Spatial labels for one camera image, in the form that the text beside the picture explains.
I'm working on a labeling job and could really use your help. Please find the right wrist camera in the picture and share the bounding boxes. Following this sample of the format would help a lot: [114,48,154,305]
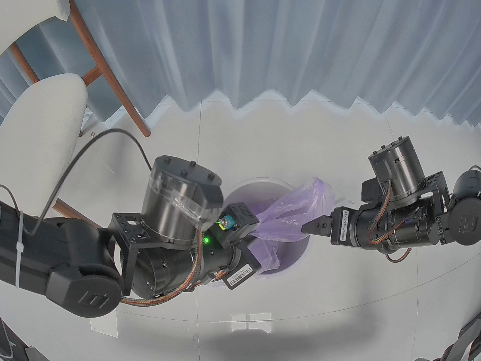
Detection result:
[361,177,389,206]

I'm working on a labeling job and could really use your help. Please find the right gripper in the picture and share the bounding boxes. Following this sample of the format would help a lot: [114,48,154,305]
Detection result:
[302,202,394,253]

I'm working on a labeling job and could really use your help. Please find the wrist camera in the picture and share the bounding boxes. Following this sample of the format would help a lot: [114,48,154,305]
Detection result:
[361,177,389,206]
[208,201,261,250]

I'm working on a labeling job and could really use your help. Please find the purple plastic bag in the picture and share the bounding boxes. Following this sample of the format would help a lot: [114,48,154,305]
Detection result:
[240,177,335,275]

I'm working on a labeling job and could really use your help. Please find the white trash bin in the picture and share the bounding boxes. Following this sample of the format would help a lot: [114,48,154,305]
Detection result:
[221,178,313,278]

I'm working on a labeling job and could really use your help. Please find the black cable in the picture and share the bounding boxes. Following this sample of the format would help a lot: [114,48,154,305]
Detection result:
[29,128,155,236]

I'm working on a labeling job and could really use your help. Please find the blue-grey curtain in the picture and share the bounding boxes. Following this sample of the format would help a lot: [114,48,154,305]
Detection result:
[0,0,481,129]

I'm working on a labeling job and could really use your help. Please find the white wooden chair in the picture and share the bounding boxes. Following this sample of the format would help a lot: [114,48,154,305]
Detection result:
[0,0,152,223]

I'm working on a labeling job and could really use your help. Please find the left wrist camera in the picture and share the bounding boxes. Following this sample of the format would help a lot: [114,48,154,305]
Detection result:
[208,201,261,250]

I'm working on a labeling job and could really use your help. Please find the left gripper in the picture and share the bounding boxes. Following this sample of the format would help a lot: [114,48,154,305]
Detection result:
[196,239,264,290]

